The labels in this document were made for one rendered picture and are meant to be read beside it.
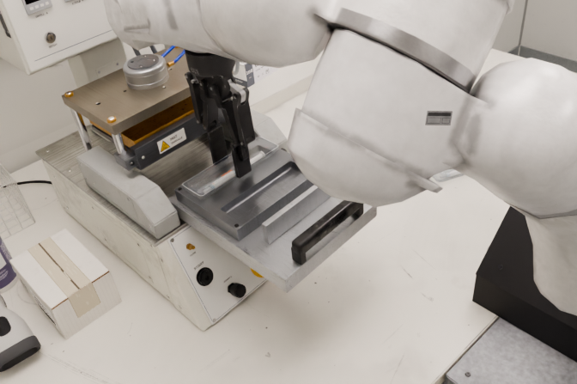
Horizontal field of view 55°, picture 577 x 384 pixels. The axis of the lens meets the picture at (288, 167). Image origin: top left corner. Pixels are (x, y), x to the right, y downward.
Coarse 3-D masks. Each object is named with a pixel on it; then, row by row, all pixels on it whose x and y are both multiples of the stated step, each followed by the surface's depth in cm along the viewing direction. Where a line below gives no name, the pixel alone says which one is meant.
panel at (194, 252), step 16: (176, 240) 98; (192, 240) 100; (208, 240) 102; (176, 256) 98; (192, 256) 100; (208, 256) 102; (224, 256) 104; (192, 272) 100; (224, 272) 104; (240, 272) 106; (256, 272) 108; (192, 288) 100; (208, 288) 102; (224, 288) 104; (256, 288) 109; (208, 304) 102; (224, 304) 104
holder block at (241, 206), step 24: (264, 168) 99; (288, 168) 101; (216, 192) 95; (240, 192) 95; (264, 192) 96; (288, 192) 93; (216, 216) 90; (240, 216) 90; (264, 216) 91; (240, 240) 89
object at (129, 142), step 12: (168, 108) 107; (180, 108) 106; (192, 108) 106; (144, 120) 104; (156, 120) 104; (168, 120) 103; (108, 132) 106; (132, 132) 101; (144, 132) 101; (132, 144) 100
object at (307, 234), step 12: (348, 204) 87; (360, 204) 89; (324, 216) 86; (336, 216) 86; (348, 216) 88; (312, 228) 84; (324, 228) 84; (300, 240) 82; (312, 240) 83; (300, 252) 82; (300, 264) 83
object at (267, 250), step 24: (312, 192) 91; (192, 216) 95; (288, 216) 89; (312, 216) 92; (360, 216) 91; (216, 240) 92; (264, 240) 88; (288, 240) 88; (336, 240) 88; (264, 264) 84; (288, 264) 84; (312, 264) 85; (288, 288) 83
